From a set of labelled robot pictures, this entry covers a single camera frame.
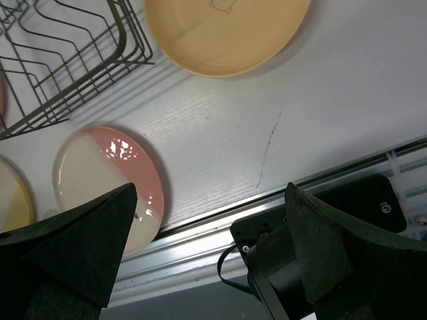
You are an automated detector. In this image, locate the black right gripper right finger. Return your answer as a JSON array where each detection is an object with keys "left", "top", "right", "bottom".
[{"left": 285, "top": 183, "right": 426, "bottom": 303}]

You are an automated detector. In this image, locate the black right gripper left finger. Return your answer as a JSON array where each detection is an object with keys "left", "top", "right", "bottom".
[{"left": 1, "top": 183, "right": 137, "bottom": 307}]

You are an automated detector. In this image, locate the cream and yellow plate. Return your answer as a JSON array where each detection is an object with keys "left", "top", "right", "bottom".
[{"left": 1, "top": 158, "right": 35, "bottom": 233}]

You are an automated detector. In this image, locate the orange round plate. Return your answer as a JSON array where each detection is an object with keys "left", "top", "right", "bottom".
[{"left": 143, "top": 0, "right": 311, "bottom": 77}]

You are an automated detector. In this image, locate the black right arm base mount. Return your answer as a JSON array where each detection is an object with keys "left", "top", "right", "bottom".
[{"left": 217, "top": 174, "right": 407, "bottom": 319}]

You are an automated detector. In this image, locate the aluminium table edge rail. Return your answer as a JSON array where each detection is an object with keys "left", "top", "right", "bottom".
[{"left": 109, "top": 139, "right": 426, "bottom": 307}]

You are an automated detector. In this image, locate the black wire dish rack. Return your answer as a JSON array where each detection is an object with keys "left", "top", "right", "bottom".
[{"left": 1, "top": 1, "right": 153, "bottom": 140}]

